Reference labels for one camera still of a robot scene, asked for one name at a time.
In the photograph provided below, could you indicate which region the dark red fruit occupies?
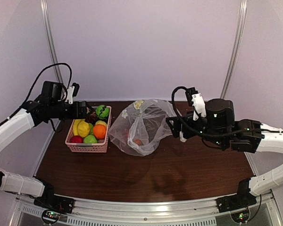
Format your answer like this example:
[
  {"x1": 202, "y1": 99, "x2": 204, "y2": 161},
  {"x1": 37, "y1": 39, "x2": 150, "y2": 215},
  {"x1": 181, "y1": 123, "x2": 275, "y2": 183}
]
[{"x1": 85, "y1": 112, "x2": 99, "y2": 125}]

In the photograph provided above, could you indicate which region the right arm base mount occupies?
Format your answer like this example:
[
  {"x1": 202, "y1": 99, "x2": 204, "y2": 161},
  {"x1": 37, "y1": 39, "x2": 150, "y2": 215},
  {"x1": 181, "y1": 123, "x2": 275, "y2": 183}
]
[{"x1": 216, "y1": 194, "x2": 257, "y2": 224}]

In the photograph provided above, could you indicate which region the aluminium corner post right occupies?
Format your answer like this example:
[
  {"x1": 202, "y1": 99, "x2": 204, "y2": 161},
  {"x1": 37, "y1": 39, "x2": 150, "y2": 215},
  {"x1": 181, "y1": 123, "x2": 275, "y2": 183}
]
[{"x1": 220, "y1": 0, "x2": 248, "y2": 99}]

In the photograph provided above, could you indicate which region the green bumpy fruit front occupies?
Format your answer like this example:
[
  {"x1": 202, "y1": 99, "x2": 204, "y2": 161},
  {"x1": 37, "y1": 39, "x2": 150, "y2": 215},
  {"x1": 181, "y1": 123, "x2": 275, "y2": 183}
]
[{"x1": 83, "y1": 134, "x2": 98, "y2": 144}]

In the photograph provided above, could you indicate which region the red orange mango fruit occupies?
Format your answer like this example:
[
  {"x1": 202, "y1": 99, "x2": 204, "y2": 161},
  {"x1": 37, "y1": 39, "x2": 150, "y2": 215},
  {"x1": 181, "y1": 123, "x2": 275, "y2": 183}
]
[{"x1": 133, "y1": 139, "x2": 142, "y2": 145}]

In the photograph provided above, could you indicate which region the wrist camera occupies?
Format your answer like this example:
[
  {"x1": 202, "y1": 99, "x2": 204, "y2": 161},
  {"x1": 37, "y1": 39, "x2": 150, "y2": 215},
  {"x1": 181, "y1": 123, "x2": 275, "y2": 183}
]
[
  {"x1": 185, "y1": 87, "x2": 207, "y2": 121},
  {"x1": 65, "y1": 82, "x2": 80, "y2": 104}
]

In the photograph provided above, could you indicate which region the green bumpy fruit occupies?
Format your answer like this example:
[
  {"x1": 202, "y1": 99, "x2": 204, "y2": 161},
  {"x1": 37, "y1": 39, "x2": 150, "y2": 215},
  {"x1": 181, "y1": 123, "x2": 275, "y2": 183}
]
[
  {"x1": 83, "y1": 134, "x2": 98, "y2": 144},
  {"x1": 89, "y1": 123, "x2": 94, "y2": 135}
]

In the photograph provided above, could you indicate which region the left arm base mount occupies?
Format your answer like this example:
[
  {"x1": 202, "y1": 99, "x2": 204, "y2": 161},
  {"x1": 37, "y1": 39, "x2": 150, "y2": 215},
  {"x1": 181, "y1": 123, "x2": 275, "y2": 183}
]
[{"x1": 32, "y1": 195, "x2": 75, "y2": 226}]

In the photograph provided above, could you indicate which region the yellow banana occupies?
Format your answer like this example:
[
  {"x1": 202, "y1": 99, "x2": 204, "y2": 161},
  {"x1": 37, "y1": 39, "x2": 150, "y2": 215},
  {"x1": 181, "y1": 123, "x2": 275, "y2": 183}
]
[{"x1": 73, "y1": 119, "x2": 84, "y2": 136}]

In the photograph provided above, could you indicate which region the clear plastic bag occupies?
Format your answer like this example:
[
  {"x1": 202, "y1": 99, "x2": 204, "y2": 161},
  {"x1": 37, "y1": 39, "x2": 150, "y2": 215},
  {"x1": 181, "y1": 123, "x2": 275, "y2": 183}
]
[{"x1": 108, "y1": 99, "x2": 176, "y2": 157}]

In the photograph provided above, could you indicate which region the aluminium corner post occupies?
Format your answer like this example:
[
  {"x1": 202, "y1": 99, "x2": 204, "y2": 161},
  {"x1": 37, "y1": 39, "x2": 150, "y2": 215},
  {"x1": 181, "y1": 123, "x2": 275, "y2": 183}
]
[
  {"x1": 220, "y1": 0, "x2": 248, "y2": 99},
  {"x1": 40, "y1": 0, "x2": 69, "y2": 105}
]

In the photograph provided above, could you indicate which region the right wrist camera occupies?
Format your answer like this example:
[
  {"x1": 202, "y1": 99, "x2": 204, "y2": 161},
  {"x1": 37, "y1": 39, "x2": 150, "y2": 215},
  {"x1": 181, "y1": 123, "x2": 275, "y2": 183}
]
[{"x1": 185, "y1": 87, "x2": 207, "y2": 121}]

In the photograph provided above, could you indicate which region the red bumpy fruit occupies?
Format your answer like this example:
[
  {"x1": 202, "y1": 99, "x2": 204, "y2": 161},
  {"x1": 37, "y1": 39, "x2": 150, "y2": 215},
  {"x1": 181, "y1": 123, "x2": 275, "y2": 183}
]
[{"x1": 70, "y1": 135, "x2": 83, "y2": 144}]

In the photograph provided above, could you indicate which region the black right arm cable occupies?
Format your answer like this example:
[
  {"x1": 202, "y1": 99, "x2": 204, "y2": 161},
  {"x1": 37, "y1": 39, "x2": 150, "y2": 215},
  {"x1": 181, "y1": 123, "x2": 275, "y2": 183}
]
[{"x1": 171, "y1": 86, "x2": 262, "y2": 137}]

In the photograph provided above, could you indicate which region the pale yellow bumpy fruit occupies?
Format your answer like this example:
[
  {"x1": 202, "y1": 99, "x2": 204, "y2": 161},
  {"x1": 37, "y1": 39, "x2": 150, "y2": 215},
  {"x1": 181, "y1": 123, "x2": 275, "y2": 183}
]
[{"x1": 95, "y1": 120, "x2": 107, "y2": 127}]

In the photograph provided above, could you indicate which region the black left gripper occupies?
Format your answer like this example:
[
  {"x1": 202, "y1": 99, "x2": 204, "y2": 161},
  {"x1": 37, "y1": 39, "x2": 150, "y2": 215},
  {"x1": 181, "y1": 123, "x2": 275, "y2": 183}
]
[{"x1": 49, "y1": 101, "x2": 94, "y2": 119}]

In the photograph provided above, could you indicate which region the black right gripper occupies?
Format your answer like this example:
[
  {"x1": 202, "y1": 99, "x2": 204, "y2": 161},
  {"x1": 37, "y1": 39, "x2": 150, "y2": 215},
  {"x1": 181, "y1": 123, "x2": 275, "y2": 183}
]
[{"x1": 166, "y1": 110, "x2": 226, "y2": 148}]

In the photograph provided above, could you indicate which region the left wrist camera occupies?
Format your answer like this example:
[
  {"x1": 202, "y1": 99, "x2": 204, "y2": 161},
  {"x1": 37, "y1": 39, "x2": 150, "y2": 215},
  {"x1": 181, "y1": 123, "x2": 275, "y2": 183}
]
[{"x1": 65, "y1": 82, "x2": 80, "y2": 104}]

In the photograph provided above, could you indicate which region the aluminium corner post left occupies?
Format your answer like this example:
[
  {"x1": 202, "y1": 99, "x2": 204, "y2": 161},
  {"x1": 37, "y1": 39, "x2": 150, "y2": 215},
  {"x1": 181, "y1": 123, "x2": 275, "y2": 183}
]
[{"x1": 40, "y1": 0, "x2": 69, "y2": 105}]

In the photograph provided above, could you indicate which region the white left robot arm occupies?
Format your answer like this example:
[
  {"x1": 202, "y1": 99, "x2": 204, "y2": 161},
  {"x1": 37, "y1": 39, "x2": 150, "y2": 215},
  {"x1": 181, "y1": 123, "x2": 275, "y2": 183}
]
[{"x1": 0, "y1": 81, "x2": 87, "y2": 209}]

